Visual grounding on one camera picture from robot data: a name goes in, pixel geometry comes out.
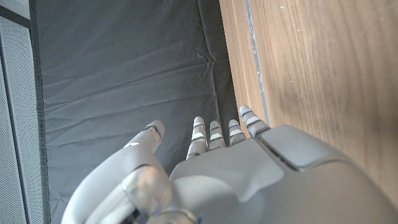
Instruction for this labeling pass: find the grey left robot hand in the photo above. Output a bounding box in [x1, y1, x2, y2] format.
[60, 105, 398, 224]

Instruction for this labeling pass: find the black backdrop curtain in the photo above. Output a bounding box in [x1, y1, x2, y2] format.
[28, 0, 240, 224]

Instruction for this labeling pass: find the grey perforated panel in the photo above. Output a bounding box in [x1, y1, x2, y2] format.
[0, 15, 44, 224]

